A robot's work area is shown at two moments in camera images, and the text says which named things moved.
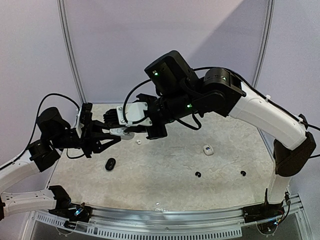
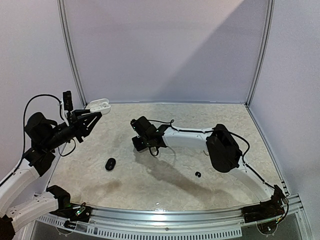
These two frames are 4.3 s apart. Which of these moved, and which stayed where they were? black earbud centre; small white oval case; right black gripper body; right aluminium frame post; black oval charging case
Moved: right black gripper body; small white oval case
Stayed: black oval charging case; black earbud centre; right aluminium frame post
